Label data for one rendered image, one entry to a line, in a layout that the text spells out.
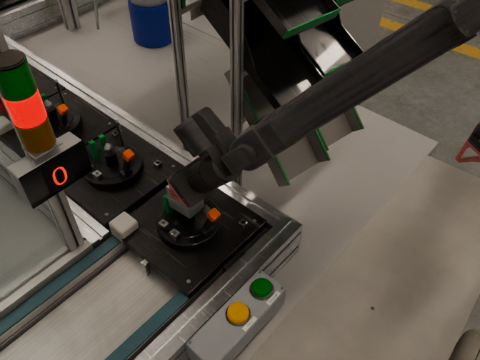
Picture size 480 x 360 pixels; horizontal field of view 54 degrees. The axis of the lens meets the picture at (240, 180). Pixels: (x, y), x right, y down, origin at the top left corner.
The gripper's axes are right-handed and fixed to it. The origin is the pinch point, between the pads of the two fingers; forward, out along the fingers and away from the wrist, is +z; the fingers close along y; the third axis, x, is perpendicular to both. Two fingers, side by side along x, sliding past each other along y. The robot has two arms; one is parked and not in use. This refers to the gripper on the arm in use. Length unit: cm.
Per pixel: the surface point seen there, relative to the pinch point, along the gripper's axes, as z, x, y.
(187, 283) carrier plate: 1.2, 15.5, 10.3
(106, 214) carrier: 17.5, -4.1, 10.2
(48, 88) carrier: 51, -43, -8
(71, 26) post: 84, -68, -41
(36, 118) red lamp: -13.4, -22.2, 19.0
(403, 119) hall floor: 97, 53, -189
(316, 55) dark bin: -12.0, -6.5, -39.2
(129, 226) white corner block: 11.3, 0.5, 9.6
